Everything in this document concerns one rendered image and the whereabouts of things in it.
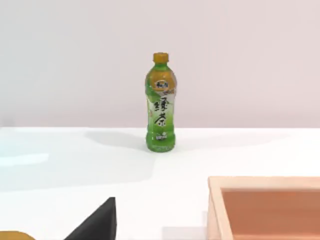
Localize flat yellow square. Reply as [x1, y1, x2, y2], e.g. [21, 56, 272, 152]
[0, 231, 35, 240]

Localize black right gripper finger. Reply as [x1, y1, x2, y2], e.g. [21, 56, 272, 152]
[63, 196, 118, 240]

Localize shallow salmon-coloured box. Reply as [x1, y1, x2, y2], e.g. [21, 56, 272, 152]
[207, 175, 320, 240]

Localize green bottle with yellow cap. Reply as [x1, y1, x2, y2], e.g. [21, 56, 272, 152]
[144, 52, 178, 154]

